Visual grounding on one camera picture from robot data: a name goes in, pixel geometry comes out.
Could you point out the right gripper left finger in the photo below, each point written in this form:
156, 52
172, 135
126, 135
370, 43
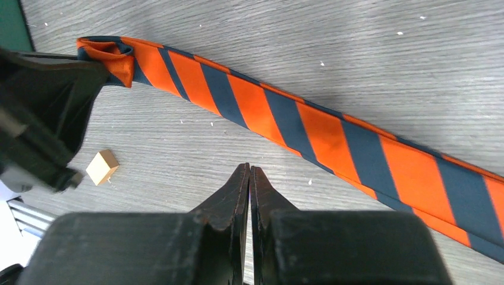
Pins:
203, 246

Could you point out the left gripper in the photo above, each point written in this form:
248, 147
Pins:
46, 103

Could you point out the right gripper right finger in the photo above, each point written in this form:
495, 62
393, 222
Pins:
293, 246

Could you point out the orange navy striped tie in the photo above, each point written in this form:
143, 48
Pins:
453, 197

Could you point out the green compartment tray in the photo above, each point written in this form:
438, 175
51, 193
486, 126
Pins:
15, 34

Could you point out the small wooden block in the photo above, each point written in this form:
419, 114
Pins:
102, 166

